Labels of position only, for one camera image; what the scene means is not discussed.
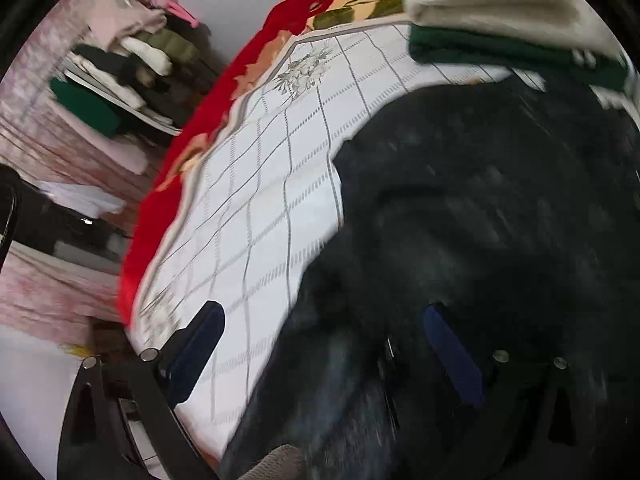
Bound pile of assorted clothes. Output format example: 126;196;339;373
49;0;226;143

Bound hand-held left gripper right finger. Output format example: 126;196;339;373
422;302;596;480

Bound black garment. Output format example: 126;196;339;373
220;72;640;480

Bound red floral blanket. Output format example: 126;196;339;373
116;0;408;331

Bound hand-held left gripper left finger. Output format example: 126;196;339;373
58;300;226;480

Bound folded green garment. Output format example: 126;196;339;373
407;24;636;95

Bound white checked bed sheet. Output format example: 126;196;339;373
131;22;546;461

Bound white cloth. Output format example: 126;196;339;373
37;180;128;220

